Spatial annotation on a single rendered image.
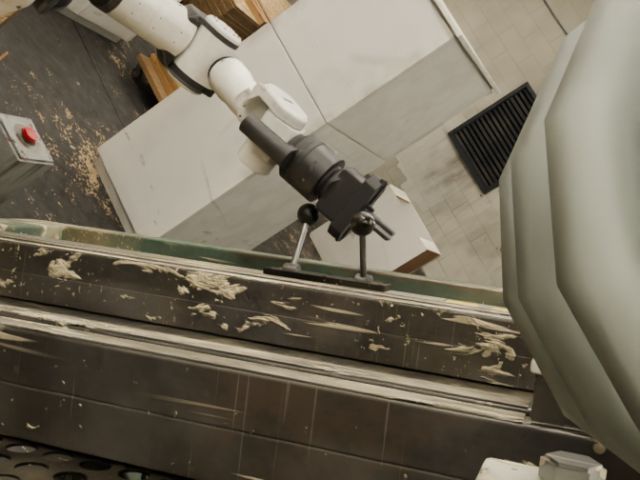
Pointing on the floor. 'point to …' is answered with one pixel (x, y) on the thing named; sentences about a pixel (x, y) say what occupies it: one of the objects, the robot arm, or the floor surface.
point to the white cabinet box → (412, 234)
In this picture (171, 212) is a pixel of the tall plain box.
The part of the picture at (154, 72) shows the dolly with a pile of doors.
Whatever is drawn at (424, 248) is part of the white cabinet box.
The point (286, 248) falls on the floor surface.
